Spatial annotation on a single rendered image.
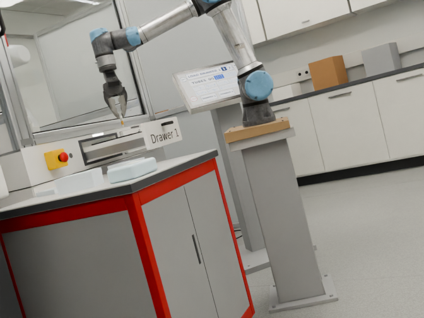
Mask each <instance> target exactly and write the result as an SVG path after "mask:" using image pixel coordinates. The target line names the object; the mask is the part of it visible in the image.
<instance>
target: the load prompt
mask: <svg viewBox="0 0 424 318"><path fill-rule="evenodd" d="M231 70H234V68H233V66H232V65H231V64H229V65H226V66H220V67H217V68H212V69H207V70H203V71H198V72H195V73H189V74H185V76H186V77H187V79H188V80H192V79H195V78H200V77H203V76H209V75H212V74H217V73H222V72H225V71H231Z"/></svg>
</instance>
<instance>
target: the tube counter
mask: <svg viewBox="0 0 424 318"><path fill-rule="evenodd" d="M232 76H237V73H236V71H230V72H227V73H222V74H217V75H214V76H209V77H207V79H208V80H209V82H211V81H216V80H221V79H224V78H229V77H232Z"/></svg>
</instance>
